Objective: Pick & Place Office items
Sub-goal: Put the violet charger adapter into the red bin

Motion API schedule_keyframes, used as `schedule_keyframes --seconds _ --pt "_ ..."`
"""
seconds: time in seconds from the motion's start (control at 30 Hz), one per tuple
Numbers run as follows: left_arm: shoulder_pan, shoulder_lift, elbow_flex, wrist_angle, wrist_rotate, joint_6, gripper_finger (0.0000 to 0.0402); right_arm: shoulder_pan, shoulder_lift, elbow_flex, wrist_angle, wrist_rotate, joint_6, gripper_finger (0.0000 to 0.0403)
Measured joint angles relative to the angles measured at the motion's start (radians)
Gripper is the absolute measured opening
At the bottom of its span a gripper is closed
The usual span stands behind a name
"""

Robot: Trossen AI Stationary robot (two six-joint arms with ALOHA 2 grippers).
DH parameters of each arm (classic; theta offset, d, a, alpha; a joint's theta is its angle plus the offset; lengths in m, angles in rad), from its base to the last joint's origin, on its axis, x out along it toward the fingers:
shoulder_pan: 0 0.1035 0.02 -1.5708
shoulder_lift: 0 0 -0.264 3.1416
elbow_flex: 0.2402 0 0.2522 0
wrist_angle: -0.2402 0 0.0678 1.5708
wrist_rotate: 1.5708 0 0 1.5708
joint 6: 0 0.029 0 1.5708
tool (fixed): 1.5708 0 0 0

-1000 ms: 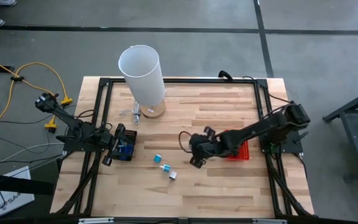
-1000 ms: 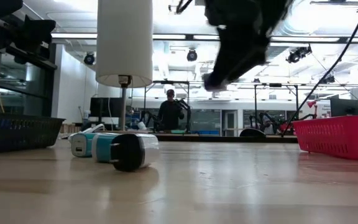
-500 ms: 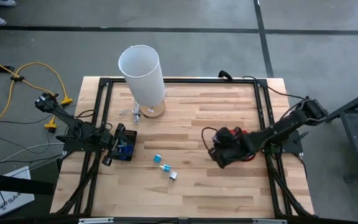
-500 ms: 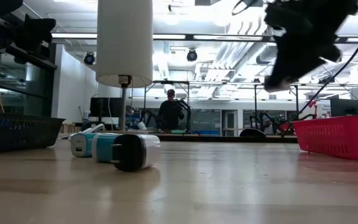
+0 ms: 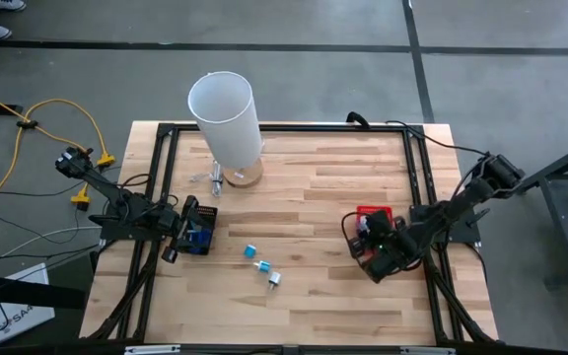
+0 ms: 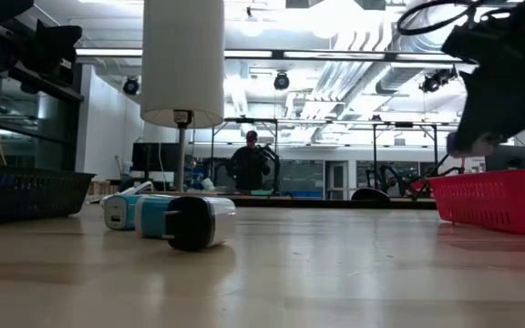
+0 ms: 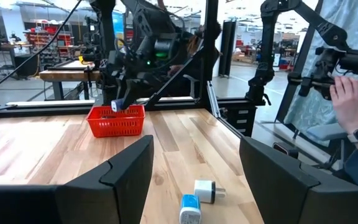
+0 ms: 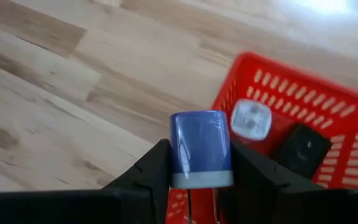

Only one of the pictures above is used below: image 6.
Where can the blue white wall charger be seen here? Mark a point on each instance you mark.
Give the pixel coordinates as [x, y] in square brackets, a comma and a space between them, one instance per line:
[151, 218]

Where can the red slotted plastic basket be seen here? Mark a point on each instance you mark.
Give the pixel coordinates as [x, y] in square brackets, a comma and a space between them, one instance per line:
[495, 205]

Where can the round black ceiling fixture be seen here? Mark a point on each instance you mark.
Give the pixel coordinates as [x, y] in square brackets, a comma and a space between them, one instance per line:
[281, 81]
[130, 86]

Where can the long ceiling light strip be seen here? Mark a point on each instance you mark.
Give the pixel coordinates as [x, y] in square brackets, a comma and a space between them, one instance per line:
[107, 52]

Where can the black aluminium table frame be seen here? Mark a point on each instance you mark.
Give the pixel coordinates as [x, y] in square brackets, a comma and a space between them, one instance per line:
[317, 202]

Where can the white cylindrical lamp shade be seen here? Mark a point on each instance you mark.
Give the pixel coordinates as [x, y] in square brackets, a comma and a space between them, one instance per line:
[182, 68]

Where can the black ceiling spotlight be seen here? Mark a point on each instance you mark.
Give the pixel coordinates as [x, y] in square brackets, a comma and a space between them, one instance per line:
[433, 83]

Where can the metal lamp pole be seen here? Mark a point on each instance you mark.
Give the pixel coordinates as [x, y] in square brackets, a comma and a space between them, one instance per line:
[181, 159]

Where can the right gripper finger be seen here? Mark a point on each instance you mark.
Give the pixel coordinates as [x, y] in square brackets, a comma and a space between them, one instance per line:
[508, 105]

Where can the black slotted plastic basket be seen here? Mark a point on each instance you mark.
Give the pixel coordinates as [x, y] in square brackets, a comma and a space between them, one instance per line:
[25, 196]

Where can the round wooden lamp base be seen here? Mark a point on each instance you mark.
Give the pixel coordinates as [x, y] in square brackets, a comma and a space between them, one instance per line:
[189, 193]

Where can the teal cube wall charger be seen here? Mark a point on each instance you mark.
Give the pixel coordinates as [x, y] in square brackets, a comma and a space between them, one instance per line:
[116, 214]

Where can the black monitor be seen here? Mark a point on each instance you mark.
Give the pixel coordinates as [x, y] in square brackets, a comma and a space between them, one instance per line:
[508, 159]
[153, 157]

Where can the black background station frame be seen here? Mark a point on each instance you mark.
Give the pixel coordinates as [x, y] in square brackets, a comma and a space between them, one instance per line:
[249, 120]

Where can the white black-faced wall charger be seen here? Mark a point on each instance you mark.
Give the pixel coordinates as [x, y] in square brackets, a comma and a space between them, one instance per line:
[208, 223]

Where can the person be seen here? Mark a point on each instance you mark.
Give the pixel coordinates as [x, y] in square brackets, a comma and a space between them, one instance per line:
[249, 168]

